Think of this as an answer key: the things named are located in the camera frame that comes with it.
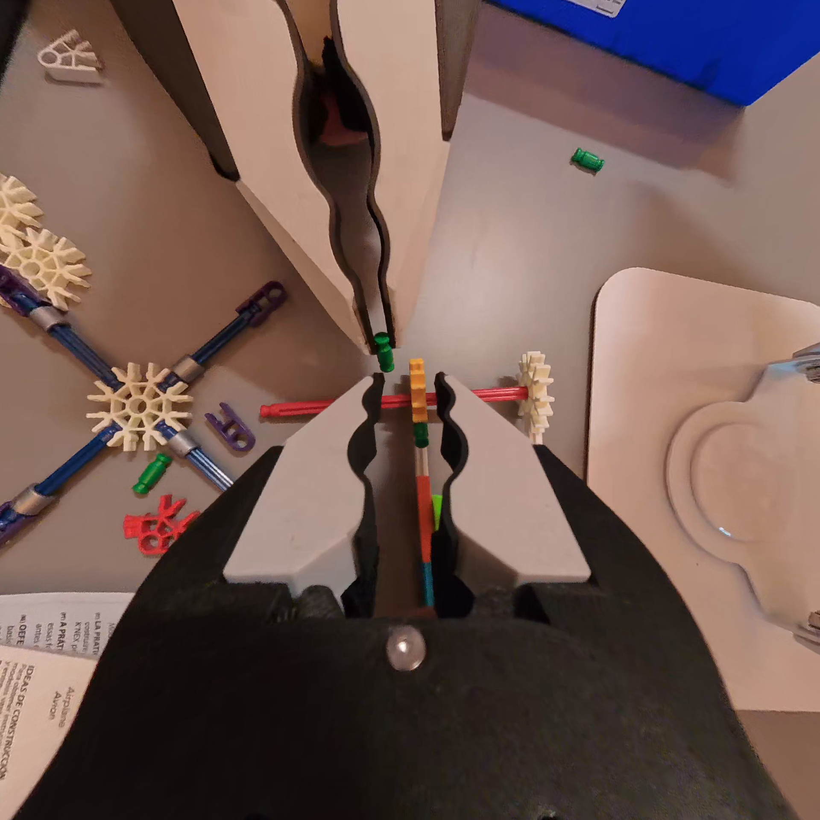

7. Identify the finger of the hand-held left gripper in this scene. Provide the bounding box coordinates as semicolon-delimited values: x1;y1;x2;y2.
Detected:
328;0;452;349
172;0;381;356

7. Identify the purple toy clip connector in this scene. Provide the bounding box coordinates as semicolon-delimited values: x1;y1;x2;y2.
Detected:
204;401;257;454

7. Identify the white fan toy connector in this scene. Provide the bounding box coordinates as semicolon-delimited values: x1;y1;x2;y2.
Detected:
36;28;105;85

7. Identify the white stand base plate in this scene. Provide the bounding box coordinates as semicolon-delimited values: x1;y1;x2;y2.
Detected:
585;266;820;713

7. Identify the toy instruction booklet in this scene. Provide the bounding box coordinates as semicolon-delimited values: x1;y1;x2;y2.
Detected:
0;591;137;805

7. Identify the colourful toy cart frame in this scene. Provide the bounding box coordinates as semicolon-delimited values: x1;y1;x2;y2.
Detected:
259;350;556;609

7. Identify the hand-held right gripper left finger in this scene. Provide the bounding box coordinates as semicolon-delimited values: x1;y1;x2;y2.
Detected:
222;373;387;619

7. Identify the tagged blue plastic bin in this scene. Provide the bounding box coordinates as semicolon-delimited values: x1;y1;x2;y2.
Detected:
489;0;820;108

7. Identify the blue rod cross white hub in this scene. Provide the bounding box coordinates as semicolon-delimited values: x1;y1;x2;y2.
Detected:
0;280;288;552

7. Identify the stand foot bracket with dome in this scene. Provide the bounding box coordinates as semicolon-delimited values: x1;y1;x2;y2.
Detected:
665;359;820;648

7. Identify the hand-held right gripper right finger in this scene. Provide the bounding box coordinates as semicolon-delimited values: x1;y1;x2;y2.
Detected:
431;372;593;619

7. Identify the red toy fan connector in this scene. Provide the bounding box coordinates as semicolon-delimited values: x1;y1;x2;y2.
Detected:
122;493;202;556

